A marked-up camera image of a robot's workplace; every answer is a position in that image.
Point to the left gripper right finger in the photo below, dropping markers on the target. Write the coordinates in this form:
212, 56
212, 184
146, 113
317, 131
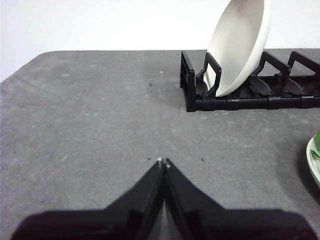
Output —
225, 225

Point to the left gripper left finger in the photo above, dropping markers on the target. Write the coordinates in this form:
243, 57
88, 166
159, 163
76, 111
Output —
112, 222

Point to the green plate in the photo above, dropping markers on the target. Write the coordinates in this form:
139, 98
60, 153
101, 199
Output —
312, 165

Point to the orange carrot with green leaves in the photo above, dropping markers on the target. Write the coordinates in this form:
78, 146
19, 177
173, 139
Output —
318, 140

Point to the black plate rack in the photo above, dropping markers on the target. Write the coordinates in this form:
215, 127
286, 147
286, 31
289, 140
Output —
212, 103

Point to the cream white plate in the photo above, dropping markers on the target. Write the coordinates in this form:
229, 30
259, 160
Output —
237, 50

